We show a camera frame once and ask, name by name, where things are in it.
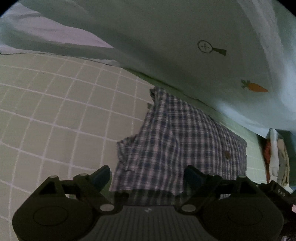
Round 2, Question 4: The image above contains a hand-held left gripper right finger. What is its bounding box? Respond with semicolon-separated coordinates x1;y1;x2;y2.
179;165;262;213

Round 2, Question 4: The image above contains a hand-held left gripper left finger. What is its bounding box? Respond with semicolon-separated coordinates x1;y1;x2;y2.
38;165;117;213

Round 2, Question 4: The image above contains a blue plaid shirt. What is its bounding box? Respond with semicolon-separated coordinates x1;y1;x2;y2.
111;87;248;207

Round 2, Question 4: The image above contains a beige folded garment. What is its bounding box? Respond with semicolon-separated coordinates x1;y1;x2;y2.
277;137;290;186

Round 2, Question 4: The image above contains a white folded garment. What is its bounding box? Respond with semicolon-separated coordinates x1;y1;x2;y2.
268;128;281;182

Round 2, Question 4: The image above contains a red folded garment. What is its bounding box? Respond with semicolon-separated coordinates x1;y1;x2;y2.
264;141;271;183

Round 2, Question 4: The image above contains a pale printed bed sheet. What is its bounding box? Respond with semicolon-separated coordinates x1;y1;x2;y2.
0;0;296;138

